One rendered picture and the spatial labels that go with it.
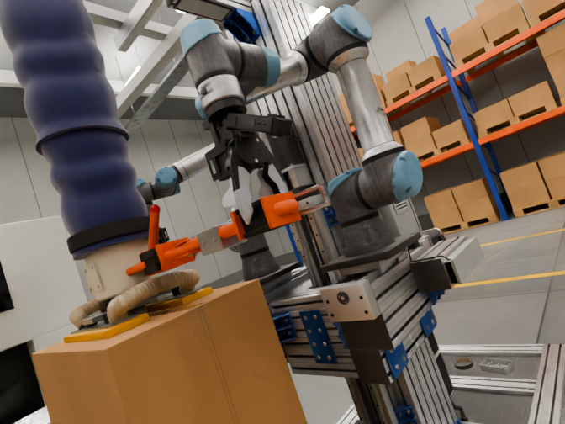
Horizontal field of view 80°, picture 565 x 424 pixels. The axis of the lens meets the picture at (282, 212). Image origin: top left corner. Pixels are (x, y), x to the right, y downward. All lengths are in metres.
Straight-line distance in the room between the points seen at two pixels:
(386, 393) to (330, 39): 1.12
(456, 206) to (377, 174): 6.97
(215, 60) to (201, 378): 0.62
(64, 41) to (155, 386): 0.91
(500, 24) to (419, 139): 2.34
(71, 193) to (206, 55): 0.57
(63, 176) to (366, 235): 0.81
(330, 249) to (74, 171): 0.79
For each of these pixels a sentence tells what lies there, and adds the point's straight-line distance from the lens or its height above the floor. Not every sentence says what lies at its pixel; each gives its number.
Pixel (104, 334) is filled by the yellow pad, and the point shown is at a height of 1.09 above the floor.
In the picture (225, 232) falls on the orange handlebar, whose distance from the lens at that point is 0.60.
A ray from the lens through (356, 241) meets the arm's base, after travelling 0.96.
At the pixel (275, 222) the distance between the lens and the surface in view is 0.51.
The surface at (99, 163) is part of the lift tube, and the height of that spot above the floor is 1.50.
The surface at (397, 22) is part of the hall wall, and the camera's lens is 9.90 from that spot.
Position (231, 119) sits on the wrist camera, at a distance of 0.58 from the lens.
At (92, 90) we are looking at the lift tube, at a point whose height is 1.70.
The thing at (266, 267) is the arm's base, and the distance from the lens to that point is 1.28.
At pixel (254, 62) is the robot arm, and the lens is 0.69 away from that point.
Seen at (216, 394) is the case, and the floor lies 0.89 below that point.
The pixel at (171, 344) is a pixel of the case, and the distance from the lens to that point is 0.77.
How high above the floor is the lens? 1.17
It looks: 3 degrees up
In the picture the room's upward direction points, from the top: 19 degrees counter-clockwise
